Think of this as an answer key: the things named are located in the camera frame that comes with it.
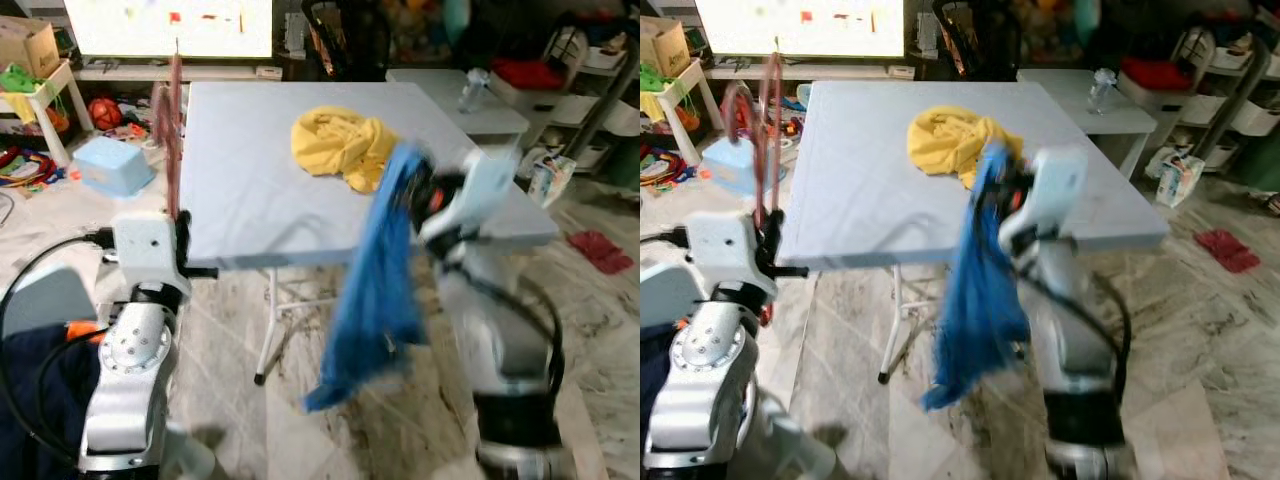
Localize pink plastic hanger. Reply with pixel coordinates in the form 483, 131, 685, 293
722, 38, 786, 229
150, 40, 193, 223

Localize blue shirt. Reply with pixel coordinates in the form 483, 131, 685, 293
920, 143, 1033, 413
303, 143, 433, 414

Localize yellow shirt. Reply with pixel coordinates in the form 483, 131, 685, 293
290, 105, 403, 194
907, 105, 1026, 191

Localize light blue plastic basin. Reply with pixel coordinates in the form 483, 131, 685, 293
72, 135, 157, 197
700, 138, 761, 196

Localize light grey folding table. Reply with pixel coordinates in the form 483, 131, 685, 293
778, 80, 1171, 386
180, 80, 561, 386

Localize clear plastic bottle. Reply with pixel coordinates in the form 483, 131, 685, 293
1088, 68, 1116, 113
458, 68, 491, 113

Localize small white table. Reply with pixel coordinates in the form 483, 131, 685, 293
1018, 68, 1159, 181

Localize printed paper carton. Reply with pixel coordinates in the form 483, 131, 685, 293
527, 155, 577, 209
1158, 152, 1206, 208

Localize colourful toy rings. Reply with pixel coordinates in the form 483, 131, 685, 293
640, 145, 696, 189
0, 145, 63, 191

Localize bright red folded cloth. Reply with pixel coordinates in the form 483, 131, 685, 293
1120, 57, 1193, 93
490, 57, 564, 93

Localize black chair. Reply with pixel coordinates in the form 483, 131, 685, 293
930, 0, 1021, 81
300, 0, 393, 83

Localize dark red rag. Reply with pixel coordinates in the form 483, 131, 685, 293
565, 230, 634, 276
1193, 228, 1263, 274

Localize white television console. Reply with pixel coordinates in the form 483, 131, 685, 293
705, 57, 916, 81
70, 58, 286, 83

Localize white toy shelf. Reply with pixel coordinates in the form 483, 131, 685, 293
0, 60, 96, 169
640, 58, 723, 166

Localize white shelf rack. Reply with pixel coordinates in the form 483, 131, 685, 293
500, 25, 641, 181
1120, 25, 1280, 181

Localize bright television screen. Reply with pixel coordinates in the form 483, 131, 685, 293
695, 0, 906, 58
62, 0, 273, 59

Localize cardboard box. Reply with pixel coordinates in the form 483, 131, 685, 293
640, 18, 691, 79
0, 15, 59, 79

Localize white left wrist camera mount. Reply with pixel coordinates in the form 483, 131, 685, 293
112, 212, 191, 298
685, 212, 769, 301

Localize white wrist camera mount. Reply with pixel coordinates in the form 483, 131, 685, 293
1000, 145, 1089, 256
685, 212, 769, 301
420, 148, 521, 251
112, 212, 191, 298

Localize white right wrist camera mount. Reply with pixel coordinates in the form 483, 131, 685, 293
420, 148, 521, 251
1000, 145, 1089, 256

